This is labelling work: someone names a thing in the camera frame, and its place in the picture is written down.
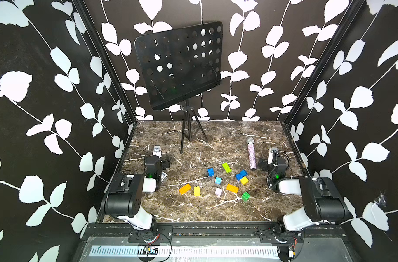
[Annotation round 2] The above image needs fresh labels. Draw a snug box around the yellow lego brick left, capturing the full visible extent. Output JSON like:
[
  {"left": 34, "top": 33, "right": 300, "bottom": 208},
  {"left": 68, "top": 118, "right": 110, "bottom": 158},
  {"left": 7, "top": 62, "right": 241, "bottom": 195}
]
[{"left": 193, "top": 186, "right": 201, "bottom": 197}]

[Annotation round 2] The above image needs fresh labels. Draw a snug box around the purple glitter microphone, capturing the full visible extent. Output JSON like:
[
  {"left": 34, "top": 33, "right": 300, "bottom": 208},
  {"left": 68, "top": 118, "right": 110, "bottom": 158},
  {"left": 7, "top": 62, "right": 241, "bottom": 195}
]
[{"left": 247, "top": 137, "right": 257, "bottom": 170}]

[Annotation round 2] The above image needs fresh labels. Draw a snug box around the dark green square lego brick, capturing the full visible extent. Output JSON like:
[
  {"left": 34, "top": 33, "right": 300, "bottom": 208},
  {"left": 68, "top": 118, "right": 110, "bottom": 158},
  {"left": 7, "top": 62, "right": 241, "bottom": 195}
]
[{"left": 241, "top": 192, "right": 250, "bottom": 202}]

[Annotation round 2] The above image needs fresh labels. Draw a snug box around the blue lego brick pair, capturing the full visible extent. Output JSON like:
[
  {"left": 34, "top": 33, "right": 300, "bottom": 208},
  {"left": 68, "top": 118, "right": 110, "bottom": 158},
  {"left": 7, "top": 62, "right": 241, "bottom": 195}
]
[{"left": 236, "top": 170, "right": 248, "bottom": 181}]

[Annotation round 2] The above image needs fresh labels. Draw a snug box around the blue square lego brick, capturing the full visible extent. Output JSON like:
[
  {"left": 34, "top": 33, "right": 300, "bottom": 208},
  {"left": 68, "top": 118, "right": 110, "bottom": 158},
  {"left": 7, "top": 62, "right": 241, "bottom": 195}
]
[{"left": 207, "top": 168, "right": 215, "bottom": 177}]

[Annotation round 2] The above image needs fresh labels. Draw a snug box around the white slotted cable duct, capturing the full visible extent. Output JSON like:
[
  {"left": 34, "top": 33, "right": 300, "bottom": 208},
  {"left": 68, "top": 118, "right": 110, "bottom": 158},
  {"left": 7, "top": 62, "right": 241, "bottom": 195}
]
[{"left": 88, "top": 246, "right": 279, "bottom": 259}]

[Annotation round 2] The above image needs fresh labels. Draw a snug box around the lime green long lego brick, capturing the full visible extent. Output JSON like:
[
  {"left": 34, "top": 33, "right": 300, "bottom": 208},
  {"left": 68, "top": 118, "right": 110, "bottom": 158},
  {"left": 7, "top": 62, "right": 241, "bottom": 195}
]
[{"left": 222, "top": 163, "right": 232, "bottom": 174}]

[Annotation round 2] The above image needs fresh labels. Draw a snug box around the orange long lego brick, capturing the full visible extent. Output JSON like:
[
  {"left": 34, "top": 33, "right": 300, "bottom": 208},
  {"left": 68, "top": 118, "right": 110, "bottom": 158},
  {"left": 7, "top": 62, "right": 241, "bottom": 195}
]
[
  {"left": 179, "top": 184, "right": 191, "bottom": 195},
  {"left": 226, "top": 184, "right": 239, "bottom": 194}
]

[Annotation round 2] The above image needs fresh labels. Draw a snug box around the yellow square lego brick right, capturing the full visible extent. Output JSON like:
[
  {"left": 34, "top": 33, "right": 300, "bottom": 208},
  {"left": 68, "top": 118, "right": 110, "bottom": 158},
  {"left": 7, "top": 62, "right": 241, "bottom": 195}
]
[{"left": 240, "top": 176, "right": 249, "bottom": 185}]

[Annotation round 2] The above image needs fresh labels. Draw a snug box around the lilac square lego brick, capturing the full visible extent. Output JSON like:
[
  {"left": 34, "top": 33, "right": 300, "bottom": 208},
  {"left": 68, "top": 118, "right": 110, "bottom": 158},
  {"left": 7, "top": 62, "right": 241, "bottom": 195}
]
[{"left": 215, "top": 188, "right": 222, "bottom": 197}]

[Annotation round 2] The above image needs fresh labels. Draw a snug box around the black front mounting rail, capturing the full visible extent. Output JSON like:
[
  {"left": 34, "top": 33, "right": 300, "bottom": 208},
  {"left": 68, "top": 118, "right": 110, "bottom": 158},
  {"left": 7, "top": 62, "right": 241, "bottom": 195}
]
[{"left": 82, "top": 221, "right": 346, "bottom": 246}]

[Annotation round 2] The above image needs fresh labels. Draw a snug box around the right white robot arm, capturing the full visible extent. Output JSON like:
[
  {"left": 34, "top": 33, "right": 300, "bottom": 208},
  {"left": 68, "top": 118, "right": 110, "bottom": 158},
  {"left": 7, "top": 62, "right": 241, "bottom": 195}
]
[{"left": 259, "top": 156, "right": 350, "bottom": 235}]

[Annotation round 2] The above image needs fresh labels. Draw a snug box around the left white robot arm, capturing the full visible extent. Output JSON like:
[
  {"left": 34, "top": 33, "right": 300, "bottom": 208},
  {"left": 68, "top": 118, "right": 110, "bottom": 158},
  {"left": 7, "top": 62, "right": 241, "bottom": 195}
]
[{"left": 101, "top": 156, "right": 170, "bottom": 232}]

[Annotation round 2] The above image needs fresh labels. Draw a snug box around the black perforated music stand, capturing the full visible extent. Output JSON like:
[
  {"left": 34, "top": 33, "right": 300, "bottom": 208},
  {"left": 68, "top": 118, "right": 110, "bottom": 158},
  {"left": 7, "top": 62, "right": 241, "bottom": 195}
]
[{"left": 134, "top": 21, "right": 224, "bottom": 141}]

